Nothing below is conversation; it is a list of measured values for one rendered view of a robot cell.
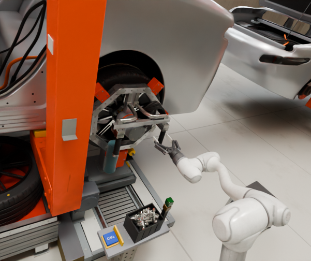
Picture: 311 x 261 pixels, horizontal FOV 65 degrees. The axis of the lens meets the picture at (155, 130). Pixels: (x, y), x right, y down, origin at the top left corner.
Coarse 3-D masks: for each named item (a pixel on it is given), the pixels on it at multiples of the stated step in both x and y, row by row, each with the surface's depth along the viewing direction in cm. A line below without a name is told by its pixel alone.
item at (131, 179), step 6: (126, 162) 238; (132, 174) 229; (114, 180) 219; (120, 180) 221; (126, 180) 221; (132, 180) 226; (102, 186) 208; (108, 186) 212; (114, 186) 217; (120, 186) 222
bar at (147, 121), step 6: (138, 120) 154; (144, 120) 156; (150, 120) 158; (156, 120) 160; (162, 120) 163; (168, 120) 166; (114, 126) 144; (120, 126) 146; (126, 126) 149; (132, 126) 152
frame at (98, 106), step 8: (112, 88) 156; (120, 88) 153; (128, 88) 156; (136, 88) 160; (144, 88) 163; (112, 96) 154; (152, 96) 172; (96, 104) 156; (104, 104) 154; (96, 112) 154; (152, 112) 188; (96, 120) 158; (152, 128) 192; (96, 136) 169; (144, 136) 193; (104, 144) 176; (128, 144) 190; (136, 144) 194
